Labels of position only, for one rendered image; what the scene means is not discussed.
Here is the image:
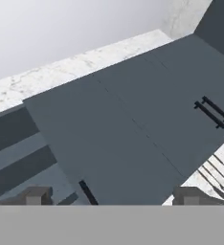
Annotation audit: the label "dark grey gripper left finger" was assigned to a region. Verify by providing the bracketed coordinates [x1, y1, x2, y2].
[0, 186, 54, 206]

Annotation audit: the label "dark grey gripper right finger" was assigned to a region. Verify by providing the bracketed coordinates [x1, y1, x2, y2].
[172, 186, 224, 206]

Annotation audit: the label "dark hanging fork utensil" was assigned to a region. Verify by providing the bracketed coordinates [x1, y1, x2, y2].
[196, 167, 224, 201]

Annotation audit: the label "open grey-blue cabinet shelves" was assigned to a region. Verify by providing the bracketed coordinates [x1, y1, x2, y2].
[0, 104, 86, 206]

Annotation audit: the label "black bar cabinet handle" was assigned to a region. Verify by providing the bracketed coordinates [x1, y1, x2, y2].
[78, 179, 100, 206]
[193, 100, 224, 130]
[201, 95, 224, 123]

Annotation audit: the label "dark grey cabinet side panel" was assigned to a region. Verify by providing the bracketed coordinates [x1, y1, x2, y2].
[193, 0, 224, 62]

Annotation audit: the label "large grey-blue cabinet door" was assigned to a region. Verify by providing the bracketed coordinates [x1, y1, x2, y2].
[22, 78, 186, 206]

